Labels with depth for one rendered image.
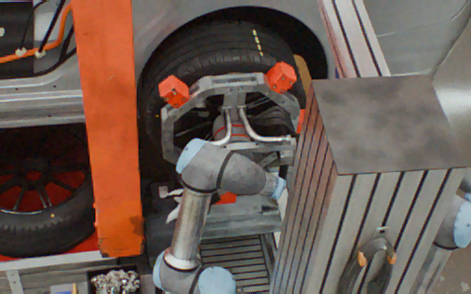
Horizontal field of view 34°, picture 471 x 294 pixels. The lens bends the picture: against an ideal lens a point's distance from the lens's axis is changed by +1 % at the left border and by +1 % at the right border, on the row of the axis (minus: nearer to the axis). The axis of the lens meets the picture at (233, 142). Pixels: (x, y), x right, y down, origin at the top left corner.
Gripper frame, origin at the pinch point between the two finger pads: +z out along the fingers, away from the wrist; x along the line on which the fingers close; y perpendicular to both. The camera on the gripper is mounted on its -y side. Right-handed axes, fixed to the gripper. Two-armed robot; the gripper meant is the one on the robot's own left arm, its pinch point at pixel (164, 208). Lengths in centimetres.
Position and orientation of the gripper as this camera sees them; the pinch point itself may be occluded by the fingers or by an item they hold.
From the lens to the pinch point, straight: 274.8
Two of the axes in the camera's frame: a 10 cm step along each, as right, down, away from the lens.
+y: 4.7, 7.5, 4.8
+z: -8.7, 4.7, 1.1
